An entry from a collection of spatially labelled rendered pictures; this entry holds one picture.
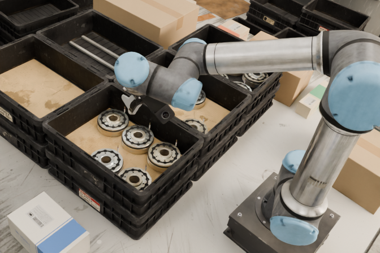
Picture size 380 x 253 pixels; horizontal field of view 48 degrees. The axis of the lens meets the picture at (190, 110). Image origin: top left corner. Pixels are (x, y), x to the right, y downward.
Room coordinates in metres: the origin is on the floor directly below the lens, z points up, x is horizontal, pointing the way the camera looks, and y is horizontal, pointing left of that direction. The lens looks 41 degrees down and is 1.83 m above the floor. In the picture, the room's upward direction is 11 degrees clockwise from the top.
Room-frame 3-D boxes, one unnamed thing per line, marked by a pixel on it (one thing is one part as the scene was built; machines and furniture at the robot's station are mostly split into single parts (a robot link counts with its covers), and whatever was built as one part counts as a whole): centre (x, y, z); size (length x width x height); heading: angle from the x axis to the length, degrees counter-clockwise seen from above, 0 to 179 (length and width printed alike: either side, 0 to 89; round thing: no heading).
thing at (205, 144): (1.16, 0.04, 0.87); 0.40 x 0.30 x 0.11; 61
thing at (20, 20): (2.08, 0.98, 0.37); 0.40 x 0.30 x 0.45; 146
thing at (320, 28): (2.72, -0.85, 0.37); 0.42 x 0.34 x 0.46; 56
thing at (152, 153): (0.90, 0.05, 0.86); 0.10 x 0.10 x 0.01
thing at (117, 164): (0.83, 0.22, 0.86); 0.10 x 0.10 x 0.01
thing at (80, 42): (1.35, 0.39, 0.87); 0.40 x 0.30 x 0.11; 61
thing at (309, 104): (1.52, -0.54, 0.73); 0.24 x 0.06 x 0.06; 146
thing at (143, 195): (0.90, 0.18, 0.92); 0.40 x 0.30 x 0.02; 61
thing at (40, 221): (0.63, 0.32, 0.75); 0.20 x 0.12 x 0.09; 58
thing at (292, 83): (1.63, -0.34, 0.78); 0.30 x 0.22 x 0.16; 63
